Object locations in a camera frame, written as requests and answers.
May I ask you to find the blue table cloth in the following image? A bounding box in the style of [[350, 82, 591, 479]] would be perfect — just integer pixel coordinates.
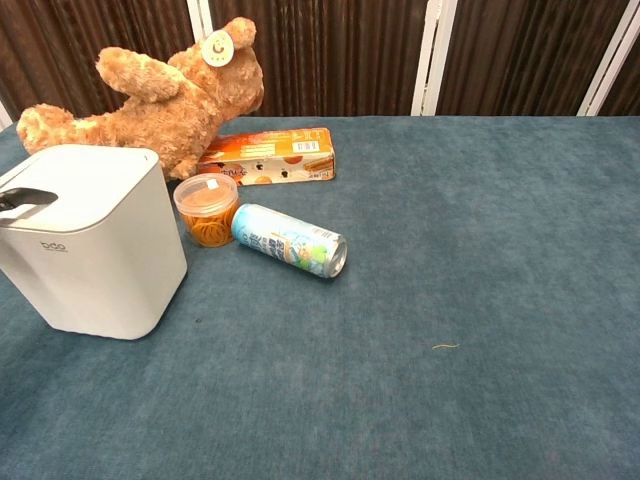
[[0, 115, 640, 480]]

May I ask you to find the clear jar of rubber bands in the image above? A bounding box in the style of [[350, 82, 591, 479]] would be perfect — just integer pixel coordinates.
[[172, 174, 241, 249]]

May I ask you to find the orange snack box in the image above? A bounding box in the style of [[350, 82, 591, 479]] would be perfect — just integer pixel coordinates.
[[196, 126, 337, 187]]

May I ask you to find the dark brown slatted screen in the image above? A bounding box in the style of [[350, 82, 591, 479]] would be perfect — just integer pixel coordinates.
[[0, 0, 640, 123]]

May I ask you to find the brown plush teddy bear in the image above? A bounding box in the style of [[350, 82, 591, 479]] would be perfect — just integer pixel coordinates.
[[15, 16, 265, 182]]

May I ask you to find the white screen frame post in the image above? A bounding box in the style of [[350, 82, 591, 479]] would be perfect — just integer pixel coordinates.
[[576, 0, 640, 118], [186, 0, 214, 43], [410, 0, 460, 118]]

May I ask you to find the white plastic bin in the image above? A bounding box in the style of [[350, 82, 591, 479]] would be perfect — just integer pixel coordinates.
[[0, 144, 189, 341]]

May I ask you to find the light blue drink can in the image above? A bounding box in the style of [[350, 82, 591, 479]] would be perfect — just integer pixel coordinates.
[[230, 202, 348, 279]]

